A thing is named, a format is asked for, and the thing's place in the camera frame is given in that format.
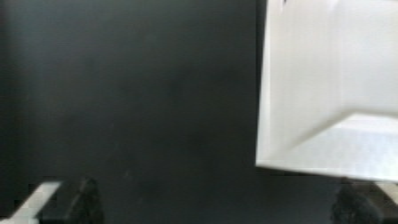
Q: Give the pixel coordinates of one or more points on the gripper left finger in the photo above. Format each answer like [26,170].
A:
[75,207]

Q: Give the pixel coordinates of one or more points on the large white drawer cabinet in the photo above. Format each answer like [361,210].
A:
[328,126]

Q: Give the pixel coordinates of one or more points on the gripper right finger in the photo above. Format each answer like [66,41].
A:
[365,205]

